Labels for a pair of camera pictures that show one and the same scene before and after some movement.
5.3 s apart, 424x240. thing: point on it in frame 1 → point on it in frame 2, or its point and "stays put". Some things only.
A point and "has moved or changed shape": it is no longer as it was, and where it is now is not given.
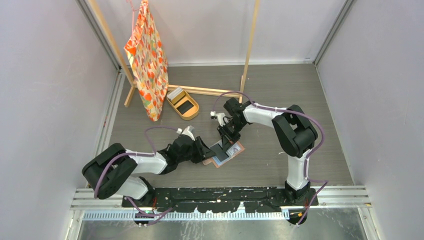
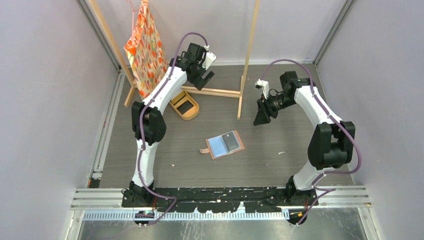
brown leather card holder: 221,156 has moved or changed shape
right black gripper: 227,139 → 265,112
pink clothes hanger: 133,15 stays put
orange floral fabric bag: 149,63 stays put
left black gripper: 203,151 → 203,82
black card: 184,107 stays put
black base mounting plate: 223,200 stays put
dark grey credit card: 220,153 has moved or changed shape
